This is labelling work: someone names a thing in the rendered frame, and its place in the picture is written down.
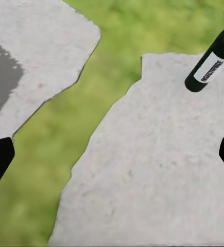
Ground insectifuge atomizer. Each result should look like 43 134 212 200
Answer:
185 30 224 92

